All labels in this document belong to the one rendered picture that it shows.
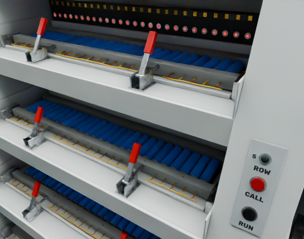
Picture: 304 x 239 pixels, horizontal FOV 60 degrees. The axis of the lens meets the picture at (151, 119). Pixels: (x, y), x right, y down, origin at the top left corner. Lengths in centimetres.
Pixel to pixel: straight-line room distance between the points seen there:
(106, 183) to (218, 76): 28
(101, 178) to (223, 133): 26
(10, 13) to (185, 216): 63
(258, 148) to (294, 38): 13
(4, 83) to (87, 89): 36
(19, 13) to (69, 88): 34
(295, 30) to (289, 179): 17
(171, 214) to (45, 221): 37
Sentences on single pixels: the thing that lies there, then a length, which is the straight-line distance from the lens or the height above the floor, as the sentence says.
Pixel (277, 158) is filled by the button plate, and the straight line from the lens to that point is 35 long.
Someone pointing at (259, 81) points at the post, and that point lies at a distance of 34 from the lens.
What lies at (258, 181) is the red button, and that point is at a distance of 35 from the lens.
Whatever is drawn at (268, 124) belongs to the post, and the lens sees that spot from 34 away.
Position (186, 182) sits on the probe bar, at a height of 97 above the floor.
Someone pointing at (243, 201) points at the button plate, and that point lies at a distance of 37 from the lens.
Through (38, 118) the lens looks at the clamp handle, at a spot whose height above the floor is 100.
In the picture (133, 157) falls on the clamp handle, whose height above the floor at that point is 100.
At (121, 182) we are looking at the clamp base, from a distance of 48.
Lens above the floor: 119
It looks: 15 degrees down
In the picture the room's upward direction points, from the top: 9 degrees clockwise
